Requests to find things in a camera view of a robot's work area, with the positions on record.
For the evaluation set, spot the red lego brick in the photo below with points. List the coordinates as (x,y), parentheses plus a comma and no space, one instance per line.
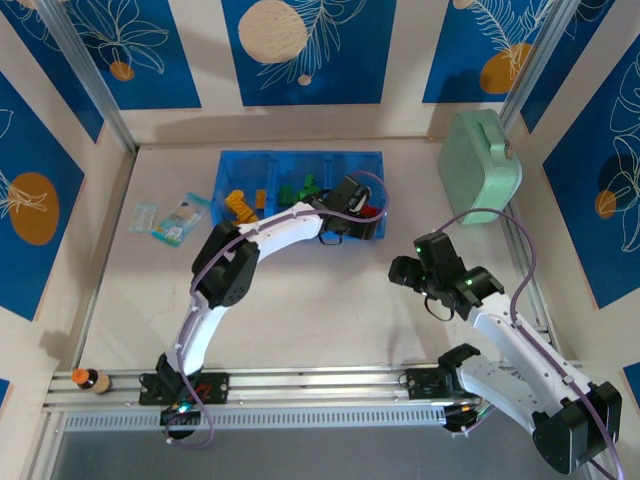
(370,210)

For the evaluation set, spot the green lego brick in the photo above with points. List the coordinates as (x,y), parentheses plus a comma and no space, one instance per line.
(308,184)
(286,194)

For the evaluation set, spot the curved orange lego brick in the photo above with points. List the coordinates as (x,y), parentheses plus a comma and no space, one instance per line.
(261,197)

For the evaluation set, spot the long yellow lego brick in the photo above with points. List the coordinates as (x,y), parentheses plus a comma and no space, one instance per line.
(246,212)

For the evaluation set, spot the blue three-compartment plastic bin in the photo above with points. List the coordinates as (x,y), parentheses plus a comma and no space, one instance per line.
(245,172)

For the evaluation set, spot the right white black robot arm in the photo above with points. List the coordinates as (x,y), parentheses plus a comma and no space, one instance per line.
(525,350)

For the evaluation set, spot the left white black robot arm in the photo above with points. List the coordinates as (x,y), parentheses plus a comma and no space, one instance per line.
(225,265)

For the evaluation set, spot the mint green carry case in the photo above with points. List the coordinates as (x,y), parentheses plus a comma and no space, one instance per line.
(470,165)

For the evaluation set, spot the black connector box with LED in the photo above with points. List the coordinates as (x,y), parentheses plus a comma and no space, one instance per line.
(462,419)
(180,416)

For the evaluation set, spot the light blue snack packet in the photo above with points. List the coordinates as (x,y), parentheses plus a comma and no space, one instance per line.
(180,220)

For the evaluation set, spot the small clear plastic packet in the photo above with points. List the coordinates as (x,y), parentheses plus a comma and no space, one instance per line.
(143,217)

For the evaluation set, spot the translucent grey panel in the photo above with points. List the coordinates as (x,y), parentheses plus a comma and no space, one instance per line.
(310,455)

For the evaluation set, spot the brown bottle with orange cap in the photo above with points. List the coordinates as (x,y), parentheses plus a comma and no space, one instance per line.
(90,381)

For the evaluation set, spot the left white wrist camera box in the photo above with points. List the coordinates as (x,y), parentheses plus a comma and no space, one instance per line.
(364,199)

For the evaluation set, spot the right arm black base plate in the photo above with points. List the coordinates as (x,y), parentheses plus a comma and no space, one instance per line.
(420,385)

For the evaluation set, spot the aluminium mounting rail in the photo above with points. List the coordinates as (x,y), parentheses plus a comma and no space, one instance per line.
(310,380)

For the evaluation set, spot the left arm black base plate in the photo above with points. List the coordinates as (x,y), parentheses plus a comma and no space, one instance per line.
(215,387)

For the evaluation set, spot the aluminium frame post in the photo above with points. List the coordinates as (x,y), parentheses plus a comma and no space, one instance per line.
(85,70)
(537,60)

